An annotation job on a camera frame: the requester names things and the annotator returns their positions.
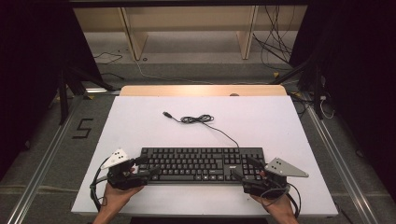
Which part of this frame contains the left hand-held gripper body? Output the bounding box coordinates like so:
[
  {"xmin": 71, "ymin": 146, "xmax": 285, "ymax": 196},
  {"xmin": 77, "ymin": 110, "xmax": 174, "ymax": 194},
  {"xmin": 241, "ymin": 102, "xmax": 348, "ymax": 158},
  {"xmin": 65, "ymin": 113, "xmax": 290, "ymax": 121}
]
[{"xmin": 100, "ymin": 147, "xmax": 149, "ymax": 191}]

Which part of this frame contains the left hand-held gripper cable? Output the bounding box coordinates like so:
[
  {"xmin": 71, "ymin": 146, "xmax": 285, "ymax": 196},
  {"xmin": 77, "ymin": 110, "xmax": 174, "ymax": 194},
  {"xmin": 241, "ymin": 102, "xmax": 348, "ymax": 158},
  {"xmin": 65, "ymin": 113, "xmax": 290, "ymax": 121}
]
[{"xmin": 89, "ymin": 156, "xmax": 110, "ymax": 213}]

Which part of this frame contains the black floor cable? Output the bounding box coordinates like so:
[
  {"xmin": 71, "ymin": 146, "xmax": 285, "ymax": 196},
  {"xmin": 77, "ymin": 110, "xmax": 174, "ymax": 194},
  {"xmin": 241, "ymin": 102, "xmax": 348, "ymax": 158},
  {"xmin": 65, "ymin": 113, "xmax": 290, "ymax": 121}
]
[{"xmin": 92, "ymin": 51, "xmax": 124, "ymax": 66}]

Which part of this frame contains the black metal stand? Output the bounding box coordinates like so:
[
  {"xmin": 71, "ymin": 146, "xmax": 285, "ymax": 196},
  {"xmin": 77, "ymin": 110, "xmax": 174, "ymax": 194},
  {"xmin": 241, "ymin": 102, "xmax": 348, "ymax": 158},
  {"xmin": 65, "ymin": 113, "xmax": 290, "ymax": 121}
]
[
  {"xmin": 56, "ymin": 65, "xmax": 117, "ymax": 126},
  {"xmin": 268, "ymin": 55, "xmax": 325, "ymax": 121}
]

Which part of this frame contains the person's right hand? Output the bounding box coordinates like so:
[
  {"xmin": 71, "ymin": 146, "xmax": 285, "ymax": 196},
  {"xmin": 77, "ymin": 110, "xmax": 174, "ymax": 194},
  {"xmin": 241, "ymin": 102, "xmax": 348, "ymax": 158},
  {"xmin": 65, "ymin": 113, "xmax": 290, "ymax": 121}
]
[{"xmin": 249, "ymin": 170, "xmax": 297, "ymax": 219}]

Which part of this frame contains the beige wooden furniture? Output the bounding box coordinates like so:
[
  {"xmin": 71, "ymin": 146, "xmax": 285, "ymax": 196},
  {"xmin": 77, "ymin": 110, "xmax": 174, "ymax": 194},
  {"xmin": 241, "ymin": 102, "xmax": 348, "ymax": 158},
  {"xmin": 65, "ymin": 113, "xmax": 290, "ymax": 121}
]
[{"xmin": 73, "ymin": 5, "xmax": 309, "ymax": 62}]

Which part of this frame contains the white looped cable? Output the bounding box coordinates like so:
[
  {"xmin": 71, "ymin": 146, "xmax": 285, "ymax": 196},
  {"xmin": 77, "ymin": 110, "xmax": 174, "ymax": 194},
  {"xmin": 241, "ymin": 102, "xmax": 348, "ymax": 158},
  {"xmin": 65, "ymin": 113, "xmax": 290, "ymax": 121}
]
[{"xmin": 318, "ymin": 95, "xmax": 336, "ymax": 120}]

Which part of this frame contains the person's left hand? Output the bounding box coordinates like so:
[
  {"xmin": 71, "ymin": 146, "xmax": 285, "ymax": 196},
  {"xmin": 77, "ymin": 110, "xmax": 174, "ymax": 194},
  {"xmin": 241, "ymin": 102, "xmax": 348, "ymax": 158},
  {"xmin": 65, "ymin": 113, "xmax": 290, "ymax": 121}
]
[{"xmin": 102, "ymin": 166, "xmax": 146, "ymax": 217}]

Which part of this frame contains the black curtain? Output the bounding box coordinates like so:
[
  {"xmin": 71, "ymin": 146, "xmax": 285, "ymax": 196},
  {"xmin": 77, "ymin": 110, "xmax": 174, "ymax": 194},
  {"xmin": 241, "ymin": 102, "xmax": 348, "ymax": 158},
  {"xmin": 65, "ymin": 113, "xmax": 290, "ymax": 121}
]
[
  {"xmin": 289, "ymin": 0, "xmax": 396, "ymax": 203},
  {"xmin": 0, "ymin": 0, "xmax": 105, "ymax": 182}
]

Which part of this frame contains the black keyboard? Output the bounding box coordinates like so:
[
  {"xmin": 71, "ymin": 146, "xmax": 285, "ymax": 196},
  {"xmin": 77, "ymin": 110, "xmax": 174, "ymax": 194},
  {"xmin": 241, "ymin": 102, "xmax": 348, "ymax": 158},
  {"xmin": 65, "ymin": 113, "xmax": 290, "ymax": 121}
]
[{"xmin": 136, "ymin": 147, "xmax": 270, "ymax": 186}]

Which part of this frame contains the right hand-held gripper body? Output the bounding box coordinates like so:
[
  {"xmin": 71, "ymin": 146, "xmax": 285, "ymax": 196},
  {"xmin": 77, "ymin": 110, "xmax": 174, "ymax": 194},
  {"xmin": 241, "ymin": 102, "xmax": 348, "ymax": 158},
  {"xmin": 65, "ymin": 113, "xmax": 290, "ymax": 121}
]
[{"xmin": 242, "ymin": 157, "xmax": 310, "ymax": 201}]

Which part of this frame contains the bundle of black cables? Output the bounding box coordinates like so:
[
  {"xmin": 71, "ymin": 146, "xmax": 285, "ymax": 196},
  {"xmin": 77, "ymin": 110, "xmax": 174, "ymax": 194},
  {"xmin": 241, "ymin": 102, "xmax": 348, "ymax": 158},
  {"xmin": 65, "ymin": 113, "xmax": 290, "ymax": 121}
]
[{"xmin": 251, "ymin": 5, "xmax": 294, "ymax": 72}]

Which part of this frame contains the white board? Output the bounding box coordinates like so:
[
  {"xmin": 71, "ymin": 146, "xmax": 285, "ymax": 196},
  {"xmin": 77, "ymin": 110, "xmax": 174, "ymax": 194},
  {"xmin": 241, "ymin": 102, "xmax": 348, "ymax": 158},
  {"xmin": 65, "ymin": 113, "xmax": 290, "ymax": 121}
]
[{"xmin": 70, "ymin": 95, "xmax": 339, "ymax": 217}]

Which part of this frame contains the black keyboard cable with plug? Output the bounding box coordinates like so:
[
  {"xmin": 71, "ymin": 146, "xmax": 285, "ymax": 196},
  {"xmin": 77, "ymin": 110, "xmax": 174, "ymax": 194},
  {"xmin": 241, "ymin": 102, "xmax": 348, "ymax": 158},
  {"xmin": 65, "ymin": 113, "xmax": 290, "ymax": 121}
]
[{"xmin": 162, "ymin": 110, "xmax": 241, "ymax": 149}]

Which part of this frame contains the right hand-held gripper cable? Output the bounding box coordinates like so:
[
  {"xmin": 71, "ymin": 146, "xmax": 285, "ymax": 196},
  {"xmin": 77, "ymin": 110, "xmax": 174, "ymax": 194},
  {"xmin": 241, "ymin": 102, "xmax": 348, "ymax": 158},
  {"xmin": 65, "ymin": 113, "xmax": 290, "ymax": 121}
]
[{"xmin": 259, "ymin": 181, "xmax": 303, "ymax": 219}]

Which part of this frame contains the hand-held gripper cable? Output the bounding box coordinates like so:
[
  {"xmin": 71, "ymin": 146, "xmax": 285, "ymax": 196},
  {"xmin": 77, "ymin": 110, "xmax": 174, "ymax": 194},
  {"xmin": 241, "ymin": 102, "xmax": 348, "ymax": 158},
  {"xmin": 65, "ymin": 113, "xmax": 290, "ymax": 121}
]
[
  {"xmin": 89, "ymin": 156, "xmax": 110, "ymax": 213},
  {"xmin": 259, "ymin": 181, "xmax": 303, "ymax": 219}
]

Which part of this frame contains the aluminium floor rail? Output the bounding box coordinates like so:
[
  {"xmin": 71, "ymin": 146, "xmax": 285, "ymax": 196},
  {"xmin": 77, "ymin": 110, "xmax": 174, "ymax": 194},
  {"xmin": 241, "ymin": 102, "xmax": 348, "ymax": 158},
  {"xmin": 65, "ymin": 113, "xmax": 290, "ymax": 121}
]
[
  {"xmin": 6, "ymin": 95, "xmax": 86, "ymax": 224},
  {"xmin": 299, "ymin": 92, "xmax": 380, "ymax": 224}
]

